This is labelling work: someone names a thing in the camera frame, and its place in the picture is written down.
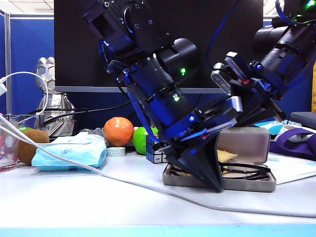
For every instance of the white tape roll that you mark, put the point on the white tape roll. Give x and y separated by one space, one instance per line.
116 151

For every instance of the dark grey pouch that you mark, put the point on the dark grey pouch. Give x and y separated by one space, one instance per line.
303 118

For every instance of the white plug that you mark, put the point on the white plug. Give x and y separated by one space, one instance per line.
2 89

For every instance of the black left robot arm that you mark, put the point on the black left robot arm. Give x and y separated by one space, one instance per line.
148 74

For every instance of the yellow object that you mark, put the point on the yellow object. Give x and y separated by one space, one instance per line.
314 86

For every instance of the shiny orange fruit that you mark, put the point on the shiny orange fruit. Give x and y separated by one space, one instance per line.
117 130

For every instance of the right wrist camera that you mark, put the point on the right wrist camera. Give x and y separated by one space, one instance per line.
222 81

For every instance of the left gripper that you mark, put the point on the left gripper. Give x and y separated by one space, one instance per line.
187 133

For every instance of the blue and white packet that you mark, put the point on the blue and white packet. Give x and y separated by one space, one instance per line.
271 128

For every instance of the light blue wet wipes pack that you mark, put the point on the light blue wet wipes pack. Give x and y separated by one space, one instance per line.
74 155

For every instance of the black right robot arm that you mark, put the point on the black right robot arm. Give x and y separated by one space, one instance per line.
284 56

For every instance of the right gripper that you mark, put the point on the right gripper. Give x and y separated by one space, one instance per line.
256 98

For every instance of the silver faceted figurine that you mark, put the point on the silver faceted figurine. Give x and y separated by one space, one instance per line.
53 101

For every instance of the black computer monitor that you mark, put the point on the black computer monitor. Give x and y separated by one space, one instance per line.
71 49

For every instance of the brown kiwi fruit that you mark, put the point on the brown kiwi fruit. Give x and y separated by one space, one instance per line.
26 154

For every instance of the white rounded container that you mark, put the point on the white rounded container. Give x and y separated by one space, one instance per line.
290 128

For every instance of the white paper sheet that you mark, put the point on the white paper sheet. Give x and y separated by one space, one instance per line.
296 170

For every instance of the blue office partition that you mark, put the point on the blue office partition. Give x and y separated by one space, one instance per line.
29 61

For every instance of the black frame glasses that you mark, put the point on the black frame glasses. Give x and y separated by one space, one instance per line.
266 172

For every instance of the green apple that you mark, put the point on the green apple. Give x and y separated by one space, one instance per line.
139 142
24 129

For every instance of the grey felt glasses case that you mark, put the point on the grey felt glasses case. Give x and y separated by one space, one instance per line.
247 143

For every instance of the clear plastic cup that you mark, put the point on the clear plastic cup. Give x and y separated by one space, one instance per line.
7 158

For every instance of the rubik's cube with white stickers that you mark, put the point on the rubik's cube with white stickers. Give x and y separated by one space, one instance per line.
151 148

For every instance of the white and grey keyboard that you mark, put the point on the white and grey keyboard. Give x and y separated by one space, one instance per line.
95 132

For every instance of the yellow cleaning cloth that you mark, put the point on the yellow cleaning cloth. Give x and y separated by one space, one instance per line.
227 156

